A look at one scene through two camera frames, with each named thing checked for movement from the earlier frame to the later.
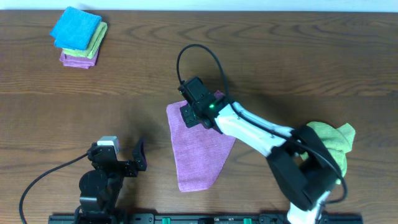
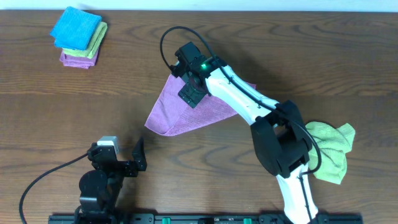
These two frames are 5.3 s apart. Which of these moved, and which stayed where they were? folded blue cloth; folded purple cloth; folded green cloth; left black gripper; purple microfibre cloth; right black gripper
Moved: purple microfibre cloth; right black gripper
Stayed: folded blue cloth; left black gripper; folded green cloth; folded purple cloth
